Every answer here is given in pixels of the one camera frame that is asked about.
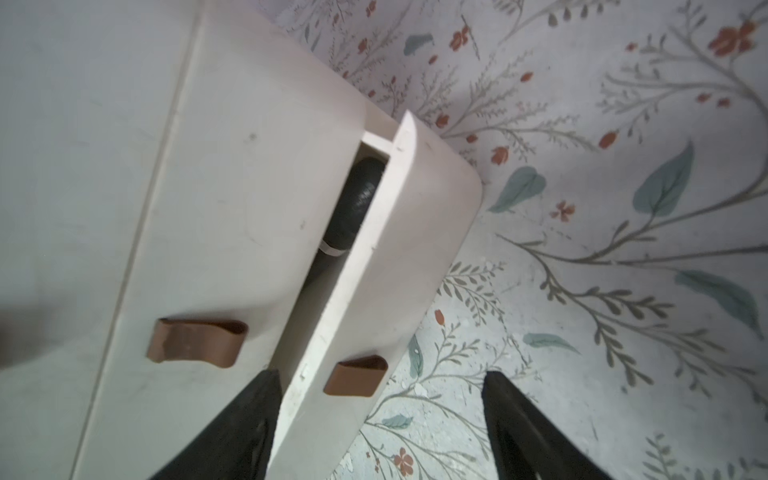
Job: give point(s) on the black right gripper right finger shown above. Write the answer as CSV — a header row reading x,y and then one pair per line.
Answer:
x,y
525,444

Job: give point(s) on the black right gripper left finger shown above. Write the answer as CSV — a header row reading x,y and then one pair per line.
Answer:
x,y
237,443

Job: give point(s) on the white plastic drawer cabinet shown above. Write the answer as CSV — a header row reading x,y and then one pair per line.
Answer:
x,y
159,159

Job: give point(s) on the white bottom drawer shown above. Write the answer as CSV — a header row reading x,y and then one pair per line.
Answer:
x,y
372,302

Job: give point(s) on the brown middle drawer handle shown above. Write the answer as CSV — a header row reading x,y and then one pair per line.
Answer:
x,y
217,342

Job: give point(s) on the brown drawer handle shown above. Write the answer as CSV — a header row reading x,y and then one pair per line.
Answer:
x,y
217,342
358,377

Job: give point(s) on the brown bottom drawer handle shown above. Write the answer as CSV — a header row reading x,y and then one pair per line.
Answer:
x,y
358,377

